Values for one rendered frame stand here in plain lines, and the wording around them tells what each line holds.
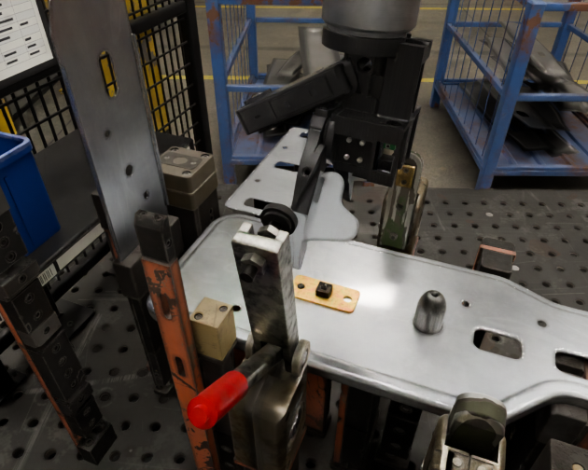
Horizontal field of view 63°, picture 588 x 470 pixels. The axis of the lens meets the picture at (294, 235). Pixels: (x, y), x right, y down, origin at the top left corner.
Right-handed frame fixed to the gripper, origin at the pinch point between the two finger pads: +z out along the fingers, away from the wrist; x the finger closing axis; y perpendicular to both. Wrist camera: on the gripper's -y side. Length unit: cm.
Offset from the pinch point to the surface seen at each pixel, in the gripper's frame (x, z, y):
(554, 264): 64, 33, 36
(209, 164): 16.7, 5.2, -23.8
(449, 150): 248, 84, -2
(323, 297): 2.4, 10.8, 0.9
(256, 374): -17.6, 2.8, 1.9
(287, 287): -14.2, -3.7, 2.6
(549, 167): 212, 67, 48
